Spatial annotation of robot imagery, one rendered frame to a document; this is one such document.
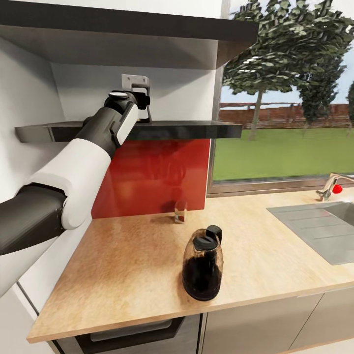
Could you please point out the dishwasher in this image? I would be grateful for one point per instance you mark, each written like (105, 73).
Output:
(171, 336)

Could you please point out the shelf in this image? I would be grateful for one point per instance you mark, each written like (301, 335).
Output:
(66, 34)
(154, 130)

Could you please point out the electric kettle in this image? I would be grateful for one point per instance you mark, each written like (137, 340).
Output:
(202, 267)

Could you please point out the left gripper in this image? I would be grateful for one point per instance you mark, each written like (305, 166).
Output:
(140, 99)

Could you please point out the bottle of coffee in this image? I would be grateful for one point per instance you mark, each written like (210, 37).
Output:
(144, 115)

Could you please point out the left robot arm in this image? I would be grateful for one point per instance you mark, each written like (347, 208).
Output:
(60, 196)

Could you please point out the water glass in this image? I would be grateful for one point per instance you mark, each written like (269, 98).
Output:
(180, 211)

